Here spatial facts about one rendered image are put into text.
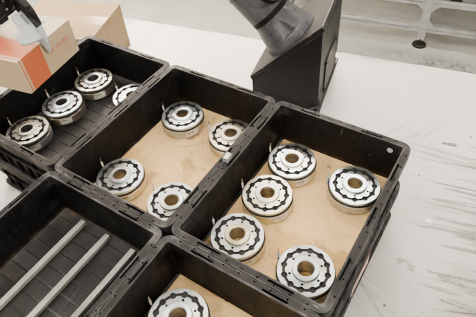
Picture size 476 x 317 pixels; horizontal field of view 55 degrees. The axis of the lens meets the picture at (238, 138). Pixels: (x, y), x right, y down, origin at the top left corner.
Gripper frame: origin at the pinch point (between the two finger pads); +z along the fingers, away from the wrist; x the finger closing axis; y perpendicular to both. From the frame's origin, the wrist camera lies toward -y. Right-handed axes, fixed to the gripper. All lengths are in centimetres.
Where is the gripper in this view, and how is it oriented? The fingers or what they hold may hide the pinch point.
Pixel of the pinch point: (24, 44)
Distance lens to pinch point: 105.1
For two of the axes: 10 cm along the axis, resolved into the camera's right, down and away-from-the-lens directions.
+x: 9.3, 2.2, -3.1
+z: 0.7, 7.0, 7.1
